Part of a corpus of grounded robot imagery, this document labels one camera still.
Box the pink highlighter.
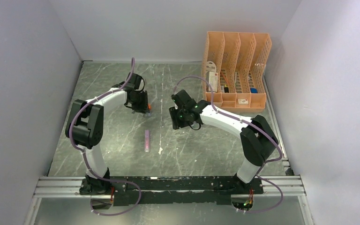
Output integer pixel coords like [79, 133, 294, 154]
[144, 130, 150, 152]

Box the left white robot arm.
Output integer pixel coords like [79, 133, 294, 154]
[65, 73, 150, 195]

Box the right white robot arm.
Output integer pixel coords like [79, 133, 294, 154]
[169, 90, 280, 194]

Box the white packaged item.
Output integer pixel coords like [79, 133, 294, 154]
[205, 61, 218, 92]

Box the orange plastic file organizer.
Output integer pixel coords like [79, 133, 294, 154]
[201, 31, 272, 113]

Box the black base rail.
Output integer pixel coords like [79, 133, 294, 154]
[79, 176, 263, 206]

